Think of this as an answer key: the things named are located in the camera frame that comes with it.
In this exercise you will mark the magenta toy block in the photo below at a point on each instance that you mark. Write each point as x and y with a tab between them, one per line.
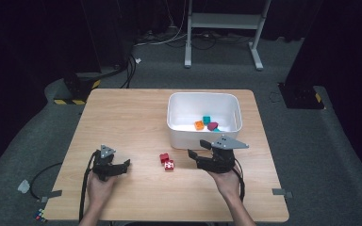
212	126

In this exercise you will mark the white paper scrap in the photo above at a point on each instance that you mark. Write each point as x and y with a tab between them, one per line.
137	60

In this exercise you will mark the colourful puzzle cube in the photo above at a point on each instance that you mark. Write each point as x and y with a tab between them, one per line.
39	215

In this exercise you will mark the person's left hand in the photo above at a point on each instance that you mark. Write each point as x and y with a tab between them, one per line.
97	188

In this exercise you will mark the person's right hand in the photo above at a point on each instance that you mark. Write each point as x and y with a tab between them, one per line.
227	185

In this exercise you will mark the white metal stand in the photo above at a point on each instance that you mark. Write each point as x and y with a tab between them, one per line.
223	21

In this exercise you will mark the orange toy block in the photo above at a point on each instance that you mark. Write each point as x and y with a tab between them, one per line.
199	125

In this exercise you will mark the black yellow striped stand base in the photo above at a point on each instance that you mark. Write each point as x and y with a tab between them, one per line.
78	91

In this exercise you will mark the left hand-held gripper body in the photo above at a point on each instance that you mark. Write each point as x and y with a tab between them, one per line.
105	169

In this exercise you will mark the red white patterned toy block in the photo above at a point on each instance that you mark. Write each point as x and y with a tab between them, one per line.
169	165

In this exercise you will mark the clear plastic wrapper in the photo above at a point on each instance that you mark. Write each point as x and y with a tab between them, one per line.
24	186

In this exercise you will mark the grey tape strip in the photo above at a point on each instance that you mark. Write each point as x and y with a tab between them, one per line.
282	192
52	195

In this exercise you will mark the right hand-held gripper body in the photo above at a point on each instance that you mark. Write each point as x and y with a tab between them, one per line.
221	160

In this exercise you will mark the white plastic bin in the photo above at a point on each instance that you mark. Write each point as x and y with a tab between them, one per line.
185	138

